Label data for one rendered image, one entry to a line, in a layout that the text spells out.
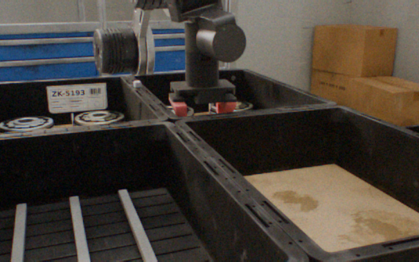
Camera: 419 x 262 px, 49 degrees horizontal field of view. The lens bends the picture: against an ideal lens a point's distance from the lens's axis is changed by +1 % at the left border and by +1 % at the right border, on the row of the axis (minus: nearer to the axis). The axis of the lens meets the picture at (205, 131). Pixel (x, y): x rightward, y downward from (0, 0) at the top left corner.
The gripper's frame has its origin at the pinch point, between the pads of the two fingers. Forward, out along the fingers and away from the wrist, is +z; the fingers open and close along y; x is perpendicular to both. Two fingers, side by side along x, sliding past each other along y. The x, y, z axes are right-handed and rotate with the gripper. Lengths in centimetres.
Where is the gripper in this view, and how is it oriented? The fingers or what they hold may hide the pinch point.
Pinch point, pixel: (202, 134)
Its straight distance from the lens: 80.7
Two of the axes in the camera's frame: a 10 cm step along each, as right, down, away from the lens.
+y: 9.7, -0.7, 2.1
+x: -2.3, -3.1, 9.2
